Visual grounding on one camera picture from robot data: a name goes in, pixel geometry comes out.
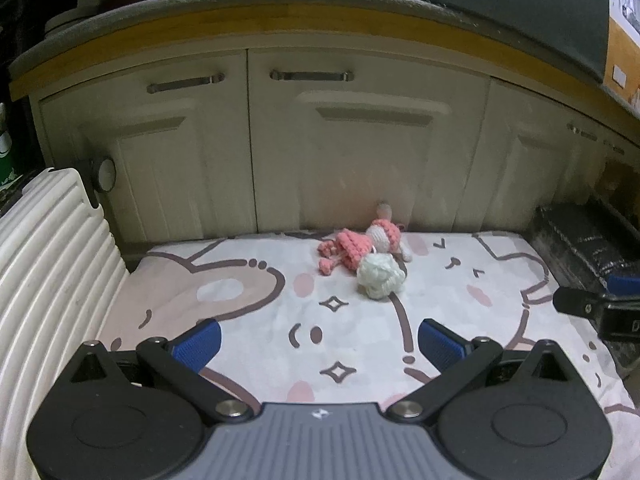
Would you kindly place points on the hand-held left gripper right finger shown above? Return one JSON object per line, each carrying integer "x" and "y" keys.
{"x": 440, "y": 347}

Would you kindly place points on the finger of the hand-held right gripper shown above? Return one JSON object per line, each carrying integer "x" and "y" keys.
{"x": 625, "y": 285}
{"x": 577, "y": 302}

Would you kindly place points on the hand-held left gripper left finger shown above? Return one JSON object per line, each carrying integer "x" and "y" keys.
{"x": 197, "y": 345}

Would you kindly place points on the black case at right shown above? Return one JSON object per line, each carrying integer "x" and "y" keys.
{"x": 580, "y": 245}

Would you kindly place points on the cartoon printed blanket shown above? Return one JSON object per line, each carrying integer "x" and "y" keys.
{"x": 350, "y": 335}

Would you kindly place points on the white yarn ball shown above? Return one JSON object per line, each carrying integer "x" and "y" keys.
{"x": 377, "y": 275}

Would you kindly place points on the cream cabinet door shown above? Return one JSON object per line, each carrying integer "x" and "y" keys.
{"x": 365, "y": 170}
{"x": 190, "y": 175}
{"x": 530, "y": 185}

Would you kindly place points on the pink white crochet doll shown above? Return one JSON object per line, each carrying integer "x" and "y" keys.
{"x": 385, "y": 232}

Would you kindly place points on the pink crochet hat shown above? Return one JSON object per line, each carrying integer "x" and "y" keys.
{"x": 350, "y": 247}

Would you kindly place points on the white ribbed suitcase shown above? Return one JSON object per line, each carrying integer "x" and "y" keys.
{"x": 50, "y": 270}

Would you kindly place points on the cardboard box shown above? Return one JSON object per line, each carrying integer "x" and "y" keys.
{"x": 622, "y": 35}

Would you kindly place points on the green printed package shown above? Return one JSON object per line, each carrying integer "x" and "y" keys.
{"x": 7, "y": 155}

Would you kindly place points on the grey countertop with wooden edge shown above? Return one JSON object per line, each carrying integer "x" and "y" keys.
{"x": 300, "y": 12}

